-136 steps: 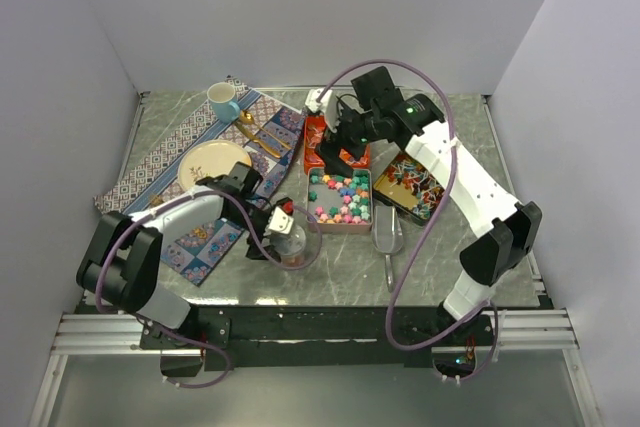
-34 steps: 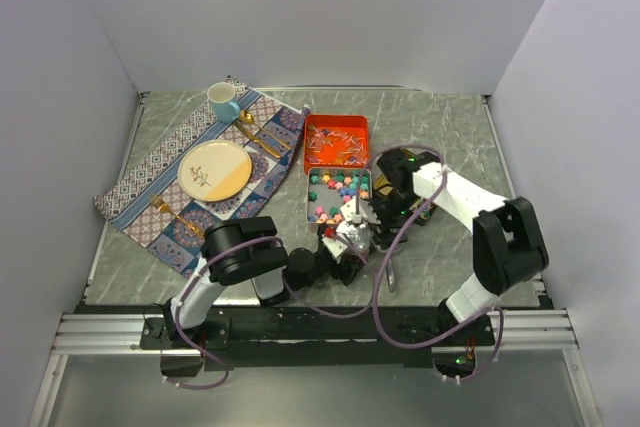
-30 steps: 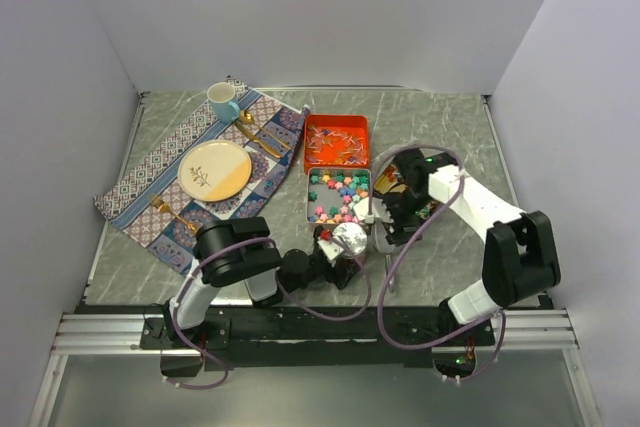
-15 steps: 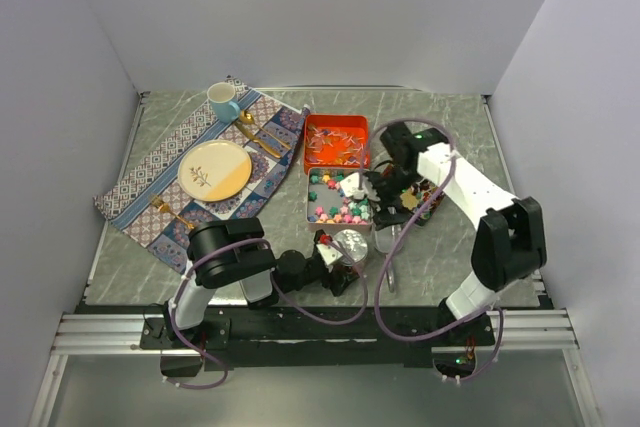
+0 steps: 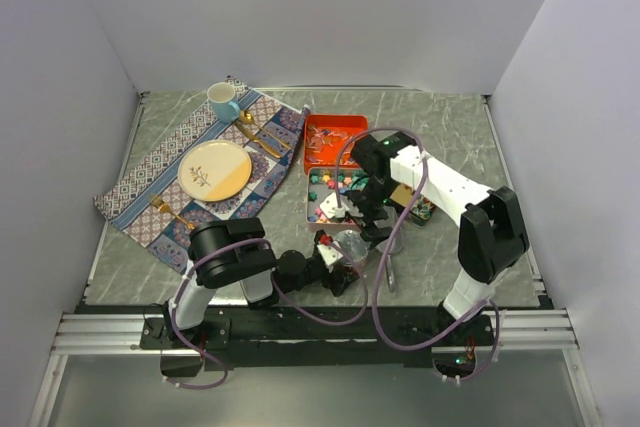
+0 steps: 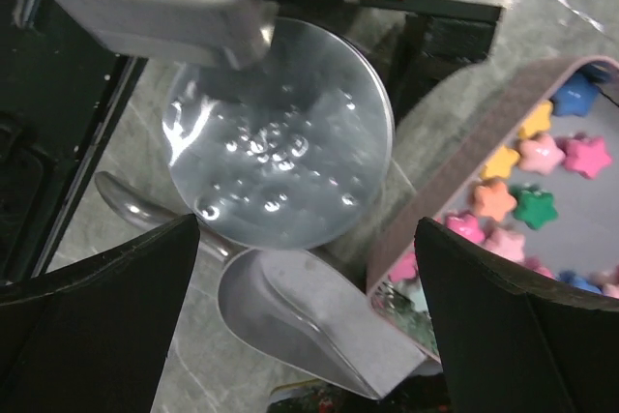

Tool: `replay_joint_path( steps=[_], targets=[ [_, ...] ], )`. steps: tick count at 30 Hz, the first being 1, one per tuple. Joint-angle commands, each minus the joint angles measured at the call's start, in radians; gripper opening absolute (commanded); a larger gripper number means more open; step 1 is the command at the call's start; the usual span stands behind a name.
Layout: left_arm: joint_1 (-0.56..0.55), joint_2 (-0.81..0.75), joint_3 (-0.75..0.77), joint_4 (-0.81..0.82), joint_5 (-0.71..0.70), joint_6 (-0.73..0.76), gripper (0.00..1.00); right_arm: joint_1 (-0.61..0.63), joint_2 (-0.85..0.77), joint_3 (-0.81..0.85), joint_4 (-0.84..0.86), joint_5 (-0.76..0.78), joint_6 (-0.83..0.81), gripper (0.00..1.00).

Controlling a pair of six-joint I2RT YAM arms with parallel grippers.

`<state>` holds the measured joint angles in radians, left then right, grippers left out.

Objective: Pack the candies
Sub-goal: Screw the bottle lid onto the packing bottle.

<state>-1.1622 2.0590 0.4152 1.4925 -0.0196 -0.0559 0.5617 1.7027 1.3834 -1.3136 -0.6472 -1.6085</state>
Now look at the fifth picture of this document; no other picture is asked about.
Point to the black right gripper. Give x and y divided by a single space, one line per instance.
371 233

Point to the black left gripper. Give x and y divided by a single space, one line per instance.
342 283

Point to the silver metal scoop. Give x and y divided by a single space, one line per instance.
388 249

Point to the pink star candy tin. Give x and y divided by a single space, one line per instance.
322 183

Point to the orange candy tin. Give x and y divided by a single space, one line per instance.
325 136

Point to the clear glass jar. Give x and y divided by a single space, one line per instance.
351 266

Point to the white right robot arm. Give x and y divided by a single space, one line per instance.
492 236

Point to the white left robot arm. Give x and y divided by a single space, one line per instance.
222 253

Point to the gold lollipop tin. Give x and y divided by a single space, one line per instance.
421 211

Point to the gold knife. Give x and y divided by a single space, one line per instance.
254 138

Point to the cream floral plate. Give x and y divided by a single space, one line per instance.
214 171

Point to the patterned blue placemat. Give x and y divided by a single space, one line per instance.
127 205

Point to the gold spoon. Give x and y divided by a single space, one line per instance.
247 118

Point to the gold fork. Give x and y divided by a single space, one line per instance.
164 207

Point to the blue white mug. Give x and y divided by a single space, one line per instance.
222 99

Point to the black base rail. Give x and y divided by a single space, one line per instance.
460 363

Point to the aluminium frame rail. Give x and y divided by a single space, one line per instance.
104 331

